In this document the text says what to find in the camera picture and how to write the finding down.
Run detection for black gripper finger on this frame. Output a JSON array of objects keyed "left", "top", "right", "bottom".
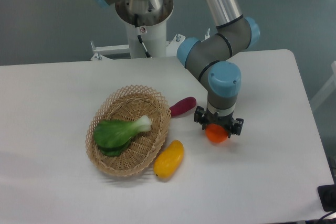
[
  {"left": 227, "top": 118, "right": 244, "bottom": 138},
  {"left": 194, "top": 106, "right": 208, "bottom": 130}
]

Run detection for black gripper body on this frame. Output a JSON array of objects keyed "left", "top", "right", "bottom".
[{"left": 205, "top": 110, "right": 233, "bottom": 130}]

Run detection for orange fruit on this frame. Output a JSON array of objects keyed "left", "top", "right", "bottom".
[{"left": 205, "top": 124, "right": 228, "bottom": 143}]

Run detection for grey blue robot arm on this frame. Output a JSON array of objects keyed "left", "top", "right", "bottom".
[{"left": 96, "top": 0, "right": 260, "bottom": 135}]

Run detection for purple sweet potato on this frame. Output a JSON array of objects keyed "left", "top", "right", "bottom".
[{"left": 170, "top": 97, "right": 196, "bottom": 117}]

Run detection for yellow mango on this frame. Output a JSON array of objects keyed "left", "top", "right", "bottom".
[{"left": 153, "top": 140, "right": 184, "bottom": 179}]

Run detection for woven wicker basket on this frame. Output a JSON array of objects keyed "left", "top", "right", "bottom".
[{"left": 86, "top": 85, "right": 171, "bottom": 177}]

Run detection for green bok choy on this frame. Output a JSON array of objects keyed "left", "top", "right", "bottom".
[{"left": 93, "top": 115, "right": 152, "bottom": 157}]

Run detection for black device at edge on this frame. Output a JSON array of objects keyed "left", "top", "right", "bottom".
[{"left": 317, "top": 184, "right": 336, "bottom": 212}]

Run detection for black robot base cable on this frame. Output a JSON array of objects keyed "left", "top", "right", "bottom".
[{"left": 134, "top": 13, "right": 152, "bottom": 58}]

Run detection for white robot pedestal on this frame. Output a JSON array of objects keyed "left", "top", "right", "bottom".
[{"left": 91, "top": 0, "right": 186, "bottom": 61}]

